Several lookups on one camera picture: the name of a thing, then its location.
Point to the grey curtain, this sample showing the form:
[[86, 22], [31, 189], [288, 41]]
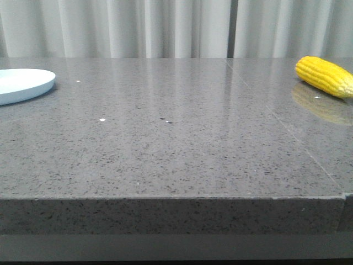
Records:
[[176, 29]]

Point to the yellow corn cob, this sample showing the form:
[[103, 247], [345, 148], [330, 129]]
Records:
[[325, 76]]

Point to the light blue round plate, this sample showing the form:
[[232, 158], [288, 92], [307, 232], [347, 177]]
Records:
[[22, 84]]

